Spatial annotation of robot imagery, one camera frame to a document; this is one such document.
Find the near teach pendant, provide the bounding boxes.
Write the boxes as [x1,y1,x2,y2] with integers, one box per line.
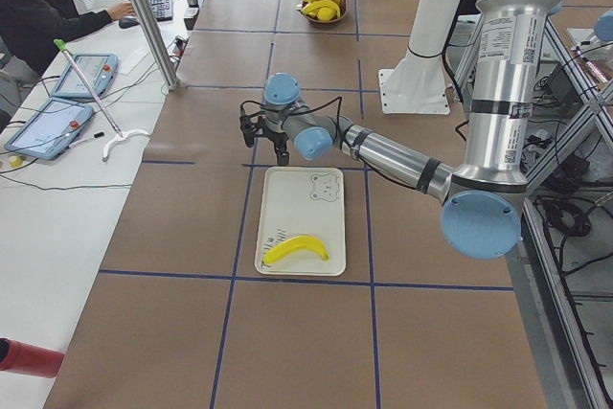
[4,97,94,160]

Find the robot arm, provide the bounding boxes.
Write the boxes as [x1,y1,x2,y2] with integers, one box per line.
[239,0,562,260]

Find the red fire extinguisher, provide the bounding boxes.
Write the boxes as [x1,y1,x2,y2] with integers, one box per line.
[1,338,64,378]

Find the far teach pendant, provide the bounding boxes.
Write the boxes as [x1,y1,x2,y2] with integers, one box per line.
[51,54,119,102]

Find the teach pendant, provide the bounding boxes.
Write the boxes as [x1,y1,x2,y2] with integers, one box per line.
[51,54,119,102]
[4,97,94,160]

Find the curved left yellow banana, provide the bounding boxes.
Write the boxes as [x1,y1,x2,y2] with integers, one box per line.
[316,0,340,23]

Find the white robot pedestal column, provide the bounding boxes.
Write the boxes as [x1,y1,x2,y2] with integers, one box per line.
[378,0,460,115]

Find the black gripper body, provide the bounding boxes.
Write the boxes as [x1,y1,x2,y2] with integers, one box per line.
[257,109,287,142]

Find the brown wicker basket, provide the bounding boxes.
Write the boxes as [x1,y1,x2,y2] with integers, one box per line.
[297,0,347,24]

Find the white bear print tray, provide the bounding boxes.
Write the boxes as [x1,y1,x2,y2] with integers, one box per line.
[255,167,346,277]

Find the aluminium frame post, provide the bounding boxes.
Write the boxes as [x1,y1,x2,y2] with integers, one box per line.
[131,0,179,91]

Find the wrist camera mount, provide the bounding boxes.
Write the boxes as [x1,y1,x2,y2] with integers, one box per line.
[239,109,262,133]

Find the seated person in black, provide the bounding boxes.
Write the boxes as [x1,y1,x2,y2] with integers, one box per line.
[1,0,134,75]

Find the long reach stick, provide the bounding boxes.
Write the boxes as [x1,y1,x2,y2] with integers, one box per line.
[54,39,151,162]

